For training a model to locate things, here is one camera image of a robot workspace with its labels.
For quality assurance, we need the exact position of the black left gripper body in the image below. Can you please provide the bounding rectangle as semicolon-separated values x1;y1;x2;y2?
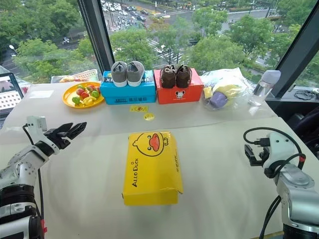
44;127;73;150

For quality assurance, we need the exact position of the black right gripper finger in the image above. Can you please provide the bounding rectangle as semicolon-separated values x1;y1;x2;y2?
249;156;264;167
244;144;256;160

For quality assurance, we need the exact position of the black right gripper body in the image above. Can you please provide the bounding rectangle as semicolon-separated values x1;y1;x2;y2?
257;145;271;164

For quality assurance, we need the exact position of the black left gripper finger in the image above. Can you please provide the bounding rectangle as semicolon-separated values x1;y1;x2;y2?
68;121;88;140
55;122;75;137

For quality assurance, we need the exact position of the blue shoe box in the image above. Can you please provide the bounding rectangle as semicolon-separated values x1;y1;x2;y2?
100;70;157;105

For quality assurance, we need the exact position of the yellow duck shoe box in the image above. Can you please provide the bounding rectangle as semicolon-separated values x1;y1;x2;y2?
122;131;184;206

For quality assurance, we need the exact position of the red shoe box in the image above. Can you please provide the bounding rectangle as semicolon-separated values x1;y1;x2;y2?
153;68;202;105

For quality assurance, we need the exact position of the orange round plate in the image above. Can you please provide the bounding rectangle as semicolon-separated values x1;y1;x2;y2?
62;82;105;109

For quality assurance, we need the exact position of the white paper label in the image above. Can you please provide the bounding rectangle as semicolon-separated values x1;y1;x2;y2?
29;90;55;99

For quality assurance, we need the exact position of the black chair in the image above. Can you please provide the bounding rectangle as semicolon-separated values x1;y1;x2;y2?
286;106;319;152

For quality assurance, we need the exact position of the yellow purple plush toy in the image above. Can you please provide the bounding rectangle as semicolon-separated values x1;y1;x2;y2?
202;84;244;110

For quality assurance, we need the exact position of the translucent plastic table sheet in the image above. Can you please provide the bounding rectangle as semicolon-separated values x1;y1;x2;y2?
0;82;278;145

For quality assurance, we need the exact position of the open laptop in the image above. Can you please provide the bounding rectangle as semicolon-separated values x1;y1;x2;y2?
0;72;25;118

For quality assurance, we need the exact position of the rectangular yellow sticker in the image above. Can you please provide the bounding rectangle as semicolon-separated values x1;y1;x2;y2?
130;105;150;113

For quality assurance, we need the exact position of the grey sneaker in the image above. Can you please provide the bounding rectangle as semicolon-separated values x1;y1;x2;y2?
126;60;146;88
110;61;129;88

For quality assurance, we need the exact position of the clear bottle with grey cap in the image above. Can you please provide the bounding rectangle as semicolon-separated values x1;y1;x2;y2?
252;70;282;101

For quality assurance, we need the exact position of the clear plastic bag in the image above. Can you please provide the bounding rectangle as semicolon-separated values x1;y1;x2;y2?
200;68;251;111

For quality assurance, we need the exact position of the brown shoe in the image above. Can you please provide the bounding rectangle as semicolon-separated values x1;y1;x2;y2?
175;64;193;89
159;65;177;89

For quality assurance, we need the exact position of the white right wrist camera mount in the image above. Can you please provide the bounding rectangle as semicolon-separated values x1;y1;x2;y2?
263;131;304;175

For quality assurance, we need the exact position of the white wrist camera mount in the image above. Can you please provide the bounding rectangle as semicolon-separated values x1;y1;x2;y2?
263;131;304;175
26;115;48;136

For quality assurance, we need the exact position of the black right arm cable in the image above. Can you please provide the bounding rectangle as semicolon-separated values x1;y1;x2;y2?
243;127;307;179

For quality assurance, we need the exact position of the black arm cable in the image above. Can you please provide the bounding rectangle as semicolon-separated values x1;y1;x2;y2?
22;123;46;225
243;127;307;179

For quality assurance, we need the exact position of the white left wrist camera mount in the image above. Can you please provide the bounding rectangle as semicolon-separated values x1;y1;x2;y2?
26;115;48;136

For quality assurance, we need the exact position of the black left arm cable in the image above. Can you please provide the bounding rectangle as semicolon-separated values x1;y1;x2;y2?
22;123;46;225

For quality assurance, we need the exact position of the thin black cable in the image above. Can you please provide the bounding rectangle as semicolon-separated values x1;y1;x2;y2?
294;88;319;100

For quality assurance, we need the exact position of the black window frame post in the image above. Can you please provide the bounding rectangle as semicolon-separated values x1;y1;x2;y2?
274;0;319;78
77;0;116;73

